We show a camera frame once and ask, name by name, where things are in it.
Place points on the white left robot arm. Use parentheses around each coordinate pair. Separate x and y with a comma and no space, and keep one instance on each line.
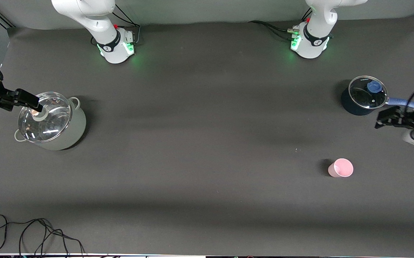
(314,32)

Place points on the dark blue saucepan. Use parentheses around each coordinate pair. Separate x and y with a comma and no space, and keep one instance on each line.
(350,105)

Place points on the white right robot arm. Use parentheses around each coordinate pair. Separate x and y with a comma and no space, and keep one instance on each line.
(85,14)

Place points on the glass lid with grey knob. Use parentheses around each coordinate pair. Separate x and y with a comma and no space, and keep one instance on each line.
(51,125)

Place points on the pink plastic cup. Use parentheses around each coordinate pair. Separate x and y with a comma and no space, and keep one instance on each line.
(341,168)

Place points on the glass lid with blue knob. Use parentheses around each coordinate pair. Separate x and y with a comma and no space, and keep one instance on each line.
(362,95)

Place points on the dark grey table mat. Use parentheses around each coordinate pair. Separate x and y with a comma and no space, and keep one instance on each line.
(207,107)

